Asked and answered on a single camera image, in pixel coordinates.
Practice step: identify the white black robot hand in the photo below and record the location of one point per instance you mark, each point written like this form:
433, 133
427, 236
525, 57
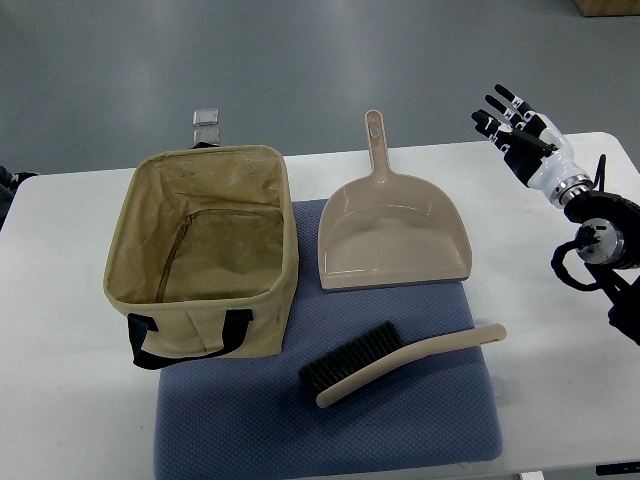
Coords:
533, 148

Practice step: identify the beige hand broom black bristles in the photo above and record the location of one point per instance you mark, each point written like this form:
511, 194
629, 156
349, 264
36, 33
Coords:
400, 357

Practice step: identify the cardboard box corner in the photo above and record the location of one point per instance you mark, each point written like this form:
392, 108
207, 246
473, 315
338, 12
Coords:
608, 8

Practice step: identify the beige plastic dustpan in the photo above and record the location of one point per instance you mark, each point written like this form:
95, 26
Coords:
389, 229

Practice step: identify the black table control panel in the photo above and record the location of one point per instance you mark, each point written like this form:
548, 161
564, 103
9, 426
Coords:
618, 469

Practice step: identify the blue cushion mat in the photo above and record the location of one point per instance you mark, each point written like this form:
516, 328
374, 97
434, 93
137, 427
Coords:
232, 418

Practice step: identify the dark object left edge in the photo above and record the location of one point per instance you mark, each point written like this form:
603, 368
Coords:
10, 182

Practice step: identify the yellow fabric bag black handles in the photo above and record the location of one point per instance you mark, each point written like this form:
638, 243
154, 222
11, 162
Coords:
204, 258

